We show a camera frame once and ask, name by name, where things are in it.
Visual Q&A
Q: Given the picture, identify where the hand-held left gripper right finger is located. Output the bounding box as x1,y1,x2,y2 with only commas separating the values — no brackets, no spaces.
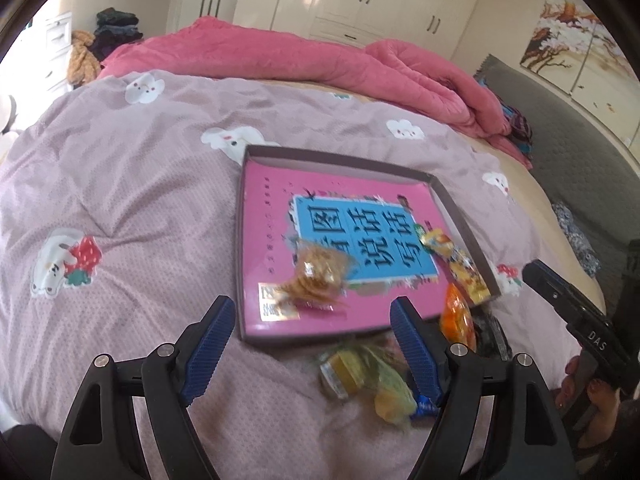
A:
390,296,581,480

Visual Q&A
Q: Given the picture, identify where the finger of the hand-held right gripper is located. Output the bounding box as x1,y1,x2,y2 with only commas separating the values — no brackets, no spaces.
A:
522,259,576,323

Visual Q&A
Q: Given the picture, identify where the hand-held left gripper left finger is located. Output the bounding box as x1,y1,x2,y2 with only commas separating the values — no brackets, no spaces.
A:
50,296,237,480

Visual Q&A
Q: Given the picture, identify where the green pastry packet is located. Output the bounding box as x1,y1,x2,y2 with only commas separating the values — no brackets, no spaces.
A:
360,345,418,428

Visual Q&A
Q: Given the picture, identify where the blue cookie packet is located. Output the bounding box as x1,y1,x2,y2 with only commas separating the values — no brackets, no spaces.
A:
407,392,443,421

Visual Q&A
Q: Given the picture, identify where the black snack packet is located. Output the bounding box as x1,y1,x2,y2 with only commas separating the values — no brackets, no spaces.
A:
472,310,511,361

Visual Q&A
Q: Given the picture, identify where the clear packet of gummy sweets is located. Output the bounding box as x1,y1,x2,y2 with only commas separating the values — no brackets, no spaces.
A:
315,342,381,401

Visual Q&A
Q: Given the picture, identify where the yellow orange printed snack packet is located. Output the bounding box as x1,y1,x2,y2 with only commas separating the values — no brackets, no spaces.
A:
419,229,493,306

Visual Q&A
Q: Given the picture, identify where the clear packet of golden crackers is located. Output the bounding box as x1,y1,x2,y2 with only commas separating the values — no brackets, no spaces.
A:
272,240,358,311

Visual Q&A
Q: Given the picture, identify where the grey cardboard tray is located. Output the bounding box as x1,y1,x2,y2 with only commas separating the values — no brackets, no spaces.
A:
235,145,503,346

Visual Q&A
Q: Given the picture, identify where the person's right hand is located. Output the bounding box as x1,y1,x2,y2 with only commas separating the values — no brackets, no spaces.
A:
555,352,623,441

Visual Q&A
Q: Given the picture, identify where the dark patterned cloth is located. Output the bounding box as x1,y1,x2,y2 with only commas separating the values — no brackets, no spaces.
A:
550,201,601,278

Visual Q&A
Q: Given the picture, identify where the grey padded headboard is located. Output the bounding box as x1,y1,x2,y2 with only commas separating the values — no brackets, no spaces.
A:
472,54,640,311

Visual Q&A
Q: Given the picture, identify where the colourful striped clothing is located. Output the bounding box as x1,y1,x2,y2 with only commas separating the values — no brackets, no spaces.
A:
477,75,536,161

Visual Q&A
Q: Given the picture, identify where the purple printed quilt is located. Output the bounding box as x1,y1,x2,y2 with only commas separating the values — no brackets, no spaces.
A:
0,70,606,480

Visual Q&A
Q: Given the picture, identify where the pink fleece blanket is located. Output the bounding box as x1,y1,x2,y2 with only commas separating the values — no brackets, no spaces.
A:
97,16,536,171

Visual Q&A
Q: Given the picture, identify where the brown plush toy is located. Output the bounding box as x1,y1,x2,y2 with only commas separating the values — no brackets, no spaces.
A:
67,30,103,86

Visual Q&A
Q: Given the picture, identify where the pile of dark clothes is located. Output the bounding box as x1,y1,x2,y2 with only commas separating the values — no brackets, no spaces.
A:
90,7,143,61

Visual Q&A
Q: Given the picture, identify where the white drawer cabinet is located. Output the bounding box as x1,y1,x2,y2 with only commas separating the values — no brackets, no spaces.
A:
30,10,76,96

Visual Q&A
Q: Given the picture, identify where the blossom wall painting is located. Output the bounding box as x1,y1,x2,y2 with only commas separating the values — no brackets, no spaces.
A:
520,0,640,148

